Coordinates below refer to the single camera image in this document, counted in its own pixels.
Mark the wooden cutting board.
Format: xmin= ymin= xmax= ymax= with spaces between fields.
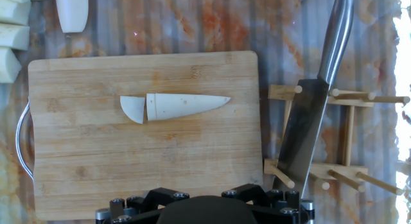
xmin=15 ymin=50 xmax=264 ymax=221

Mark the steel cleaver knife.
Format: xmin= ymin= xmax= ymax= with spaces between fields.
xmin=272 ymin=0 xmax=354 ymax=199

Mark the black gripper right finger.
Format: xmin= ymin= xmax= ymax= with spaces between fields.
xmin=221 ymin=184 xmax=315 ymax=224

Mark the wooden peg rack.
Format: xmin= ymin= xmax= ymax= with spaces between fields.
xmin=263 ymin=84 xmax=411 ymax=196

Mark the small white radish slice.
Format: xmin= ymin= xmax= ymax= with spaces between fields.
xmin=119 ymin=95 xmax=146 ymax=125

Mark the long tapered white radish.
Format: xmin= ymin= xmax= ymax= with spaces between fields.
xmin=146 ymin=92 xmax=231 ymax=122

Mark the marble pattern plastic sheet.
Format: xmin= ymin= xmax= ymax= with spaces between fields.
xmin=0 ymin=0 xmax=406 ymax=224

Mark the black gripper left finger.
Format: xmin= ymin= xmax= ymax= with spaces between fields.
xmin=95 ymin=187 xmax=190 ymax=224

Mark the rounded white radish piece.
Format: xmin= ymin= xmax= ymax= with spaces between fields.
xmin=54 ymin=0 xmax=89 ymax=34

